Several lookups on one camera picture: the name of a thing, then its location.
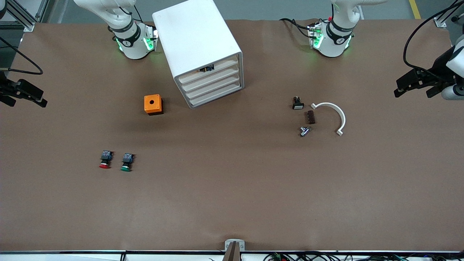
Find white table edge rail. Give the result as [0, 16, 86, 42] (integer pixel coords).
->
[0, 250, 464, 261]

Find aluminium frame profile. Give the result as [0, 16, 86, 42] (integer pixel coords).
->
[433, 0, 464, 28]
[0, 0, 37, 32]

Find green push button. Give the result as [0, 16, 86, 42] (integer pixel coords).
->
[120, 153, 135, 172]

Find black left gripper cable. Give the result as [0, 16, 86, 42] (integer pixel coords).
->
[402, 0, 464, 78]

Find red push button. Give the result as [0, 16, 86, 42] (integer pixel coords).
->
[99, 150, 113, 169]

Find orange box with hole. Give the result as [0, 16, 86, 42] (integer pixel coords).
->
[144, 94, 164, 116]

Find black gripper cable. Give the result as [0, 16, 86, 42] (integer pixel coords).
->
[402, 0, 464, 78]
[0, 36, 44, 75]

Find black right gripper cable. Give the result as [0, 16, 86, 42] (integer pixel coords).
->
[0, 36, 44, 75]

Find brown upright post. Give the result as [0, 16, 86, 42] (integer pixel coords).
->
[222, 242, 243, 261]

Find tangled black cables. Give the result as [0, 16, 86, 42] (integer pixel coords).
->
[264, 252, 464, 261]

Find white curved plastic bracket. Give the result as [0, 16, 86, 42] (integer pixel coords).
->
[311, 102, 346, 137]

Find black arm base cable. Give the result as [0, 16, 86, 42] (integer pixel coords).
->
[279, 17, 313, 38]

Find brown table cover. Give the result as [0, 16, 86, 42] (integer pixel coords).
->
[0, 18, 464, 252]

